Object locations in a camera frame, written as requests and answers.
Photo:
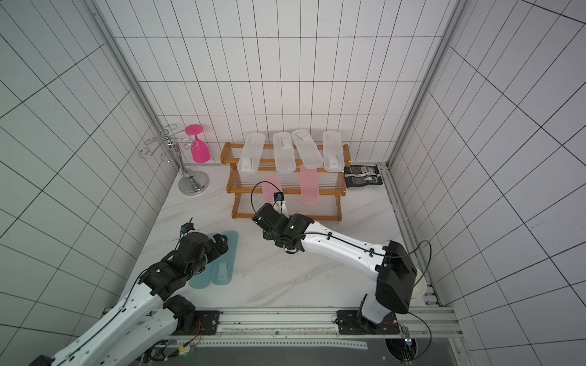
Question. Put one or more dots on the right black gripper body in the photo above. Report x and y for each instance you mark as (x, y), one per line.
(264, 217)

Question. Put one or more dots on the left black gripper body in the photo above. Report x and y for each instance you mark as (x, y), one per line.
(211, 252)

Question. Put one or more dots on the teal pencil case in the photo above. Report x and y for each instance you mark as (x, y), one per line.
(222, 272)
(203, 278)

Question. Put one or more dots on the pink pencil case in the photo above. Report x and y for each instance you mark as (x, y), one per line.
(309, 186)
(271, 186)

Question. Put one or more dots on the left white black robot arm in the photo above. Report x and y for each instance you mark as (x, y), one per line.
(152, 311)

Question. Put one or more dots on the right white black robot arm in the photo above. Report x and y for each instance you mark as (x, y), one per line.
(390, 266)

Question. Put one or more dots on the orange wooden three-tier shelf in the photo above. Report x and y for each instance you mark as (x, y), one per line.
(247, 190)

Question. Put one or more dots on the silver metal glass rack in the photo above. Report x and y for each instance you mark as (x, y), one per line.
(176, 141)

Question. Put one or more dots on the black patterned pouch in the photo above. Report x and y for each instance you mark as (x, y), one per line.
(357, 176)

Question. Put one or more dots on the pink plastic wine glass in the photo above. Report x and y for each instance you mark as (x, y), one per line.
(200, 151)

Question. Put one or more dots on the white egg-shaped object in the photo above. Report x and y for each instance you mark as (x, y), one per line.
(420, 286)

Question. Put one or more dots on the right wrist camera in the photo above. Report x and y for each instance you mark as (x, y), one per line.
(279, 203)

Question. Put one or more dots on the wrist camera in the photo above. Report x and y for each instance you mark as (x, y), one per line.
(279, 203)
(187, 228)

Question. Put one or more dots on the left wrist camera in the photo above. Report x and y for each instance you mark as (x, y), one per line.
(187, 228)

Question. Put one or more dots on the aluminium mounting rail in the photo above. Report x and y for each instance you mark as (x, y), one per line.
(271, 327)

